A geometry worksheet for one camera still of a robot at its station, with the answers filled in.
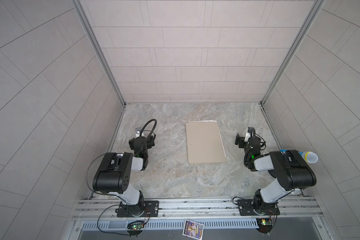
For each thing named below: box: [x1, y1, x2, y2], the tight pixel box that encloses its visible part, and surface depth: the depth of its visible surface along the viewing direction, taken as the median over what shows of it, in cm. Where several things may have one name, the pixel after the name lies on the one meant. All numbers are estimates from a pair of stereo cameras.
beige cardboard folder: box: [185, 122, 226, 164], surface depth 94 cm
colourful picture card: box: [182, 219, 205, 240], surface depth 66 cm
